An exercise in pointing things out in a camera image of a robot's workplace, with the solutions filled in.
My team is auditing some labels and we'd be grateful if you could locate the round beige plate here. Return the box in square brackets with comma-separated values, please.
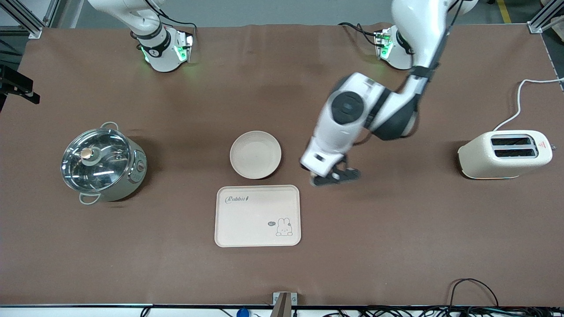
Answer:
[230, 131, 282, 180]

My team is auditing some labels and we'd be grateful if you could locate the beige rabbit print tray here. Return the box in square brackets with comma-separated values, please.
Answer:
[215, 185, 301, 247]

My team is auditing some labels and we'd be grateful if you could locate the glass pot lid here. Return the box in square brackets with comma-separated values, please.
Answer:
[61, 128, 133, 193]

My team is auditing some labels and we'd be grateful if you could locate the cream two-slot toaster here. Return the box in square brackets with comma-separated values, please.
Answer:
[457, 130, 557, 180]

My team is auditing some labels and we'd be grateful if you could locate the steel pot with glass lid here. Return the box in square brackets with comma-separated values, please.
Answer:
[61, 122, 148, 206]

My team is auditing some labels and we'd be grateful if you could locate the brown table cover mat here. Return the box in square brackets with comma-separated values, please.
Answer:
[0, 23, 564, 307]

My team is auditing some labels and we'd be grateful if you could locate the aluminium frame profile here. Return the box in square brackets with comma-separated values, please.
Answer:
[527, 0, 564, 35]
[0, 0, 60, 39]

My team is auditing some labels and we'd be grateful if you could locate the grey metal camera bracket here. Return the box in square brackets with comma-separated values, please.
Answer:
[272, 292, 297, 317]

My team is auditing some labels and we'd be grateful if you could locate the black left arm base cable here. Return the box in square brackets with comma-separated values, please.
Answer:
[338, 22, 380, 47]

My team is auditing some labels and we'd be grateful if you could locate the black arm base cable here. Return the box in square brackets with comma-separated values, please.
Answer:
[338, 22, 380, 47]
[152, 4, 197, 44]

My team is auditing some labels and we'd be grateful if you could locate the black looped cable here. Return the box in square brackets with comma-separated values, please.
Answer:
[449, 278, 499, 309]

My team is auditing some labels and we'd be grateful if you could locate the black cable bundle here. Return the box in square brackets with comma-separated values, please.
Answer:
[322, 305, 564, 317]

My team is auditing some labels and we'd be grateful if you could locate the black right arm base cable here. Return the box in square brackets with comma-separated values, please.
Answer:
[152, 4, 197, 44]

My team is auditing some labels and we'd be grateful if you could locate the white toaster power cable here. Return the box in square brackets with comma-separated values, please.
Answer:
[493, 78, 564, 132]

